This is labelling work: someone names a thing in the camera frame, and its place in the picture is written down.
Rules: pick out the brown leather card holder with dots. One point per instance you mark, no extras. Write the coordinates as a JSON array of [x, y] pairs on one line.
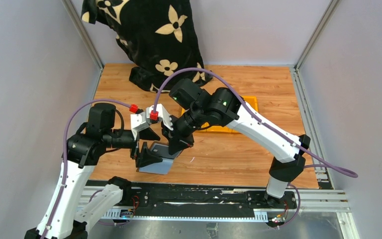
[[161, 168]]

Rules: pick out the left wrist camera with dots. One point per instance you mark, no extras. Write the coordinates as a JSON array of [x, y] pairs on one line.
[[136, 120]]

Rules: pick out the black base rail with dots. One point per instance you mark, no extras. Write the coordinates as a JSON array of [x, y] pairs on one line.
[[198, 202]]

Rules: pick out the right yellow bin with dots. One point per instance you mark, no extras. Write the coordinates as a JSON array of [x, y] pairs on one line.
[[252, 101]]

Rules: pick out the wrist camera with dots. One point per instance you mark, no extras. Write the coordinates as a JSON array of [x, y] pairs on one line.
[[136, 120], [158, 113]]

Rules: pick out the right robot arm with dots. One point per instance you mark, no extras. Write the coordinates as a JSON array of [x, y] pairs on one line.
[[223, 108]]

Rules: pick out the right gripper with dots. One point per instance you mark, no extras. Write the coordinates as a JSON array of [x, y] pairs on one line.
[[176, 143]]

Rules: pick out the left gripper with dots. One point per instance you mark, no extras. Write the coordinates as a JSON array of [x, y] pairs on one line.
[[146, 134]]

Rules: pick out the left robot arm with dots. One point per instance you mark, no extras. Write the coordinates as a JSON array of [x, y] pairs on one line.
[[81, 153]]

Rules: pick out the black floral blanket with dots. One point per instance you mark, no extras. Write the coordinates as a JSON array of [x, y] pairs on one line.
[[158, 36]]

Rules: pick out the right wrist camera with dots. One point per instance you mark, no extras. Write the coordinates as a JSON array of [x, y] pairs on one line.
[[158, 113]]

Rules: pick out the dark grey card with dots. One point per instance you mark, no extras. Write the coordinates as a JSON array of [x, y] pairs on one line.
[[161, 150]]

